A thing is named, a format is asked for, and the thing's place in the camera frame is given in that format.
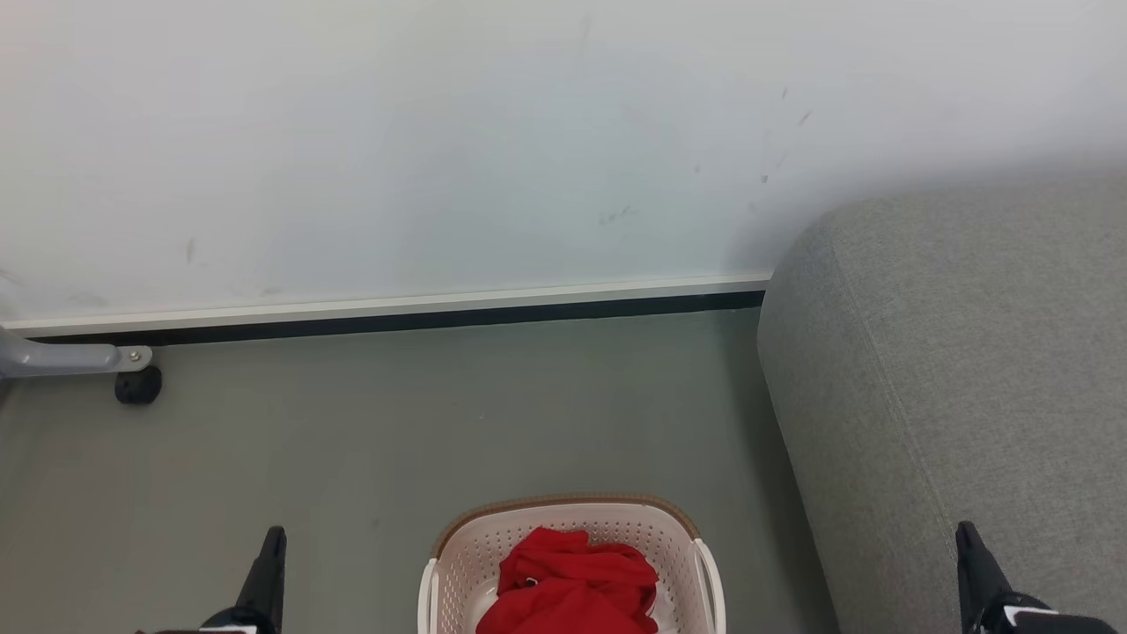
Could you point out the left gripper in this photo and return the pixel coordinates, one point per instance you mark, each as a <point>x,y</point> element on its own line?
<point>231,623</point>

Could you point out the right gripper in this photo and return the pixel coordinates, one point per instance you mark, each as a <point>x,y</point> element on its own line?
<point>1039,619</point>

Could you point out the red white-striped shirt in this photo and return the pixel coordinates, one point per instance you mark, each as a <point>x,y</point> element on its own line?
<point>572,586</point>

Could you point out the grey fabric sofa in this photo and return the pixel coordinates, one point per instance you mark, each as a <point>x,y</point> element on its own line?
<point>951,396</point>

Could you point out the black caster wheel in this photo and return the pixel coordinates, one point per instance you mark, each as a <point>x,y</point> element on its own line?
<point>138,386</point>

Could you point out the white and black baseboard strip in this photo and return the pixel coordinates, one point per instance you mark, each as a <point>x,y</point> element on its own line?
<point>396,313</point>

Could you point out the grey metal stand leg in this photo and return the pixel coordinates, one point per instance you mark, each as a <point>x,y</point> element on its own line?
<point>62,358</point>

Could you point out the cream perforated laundry basket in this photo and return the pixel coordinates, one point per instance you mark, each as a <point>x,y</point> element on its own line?
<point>572,519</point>

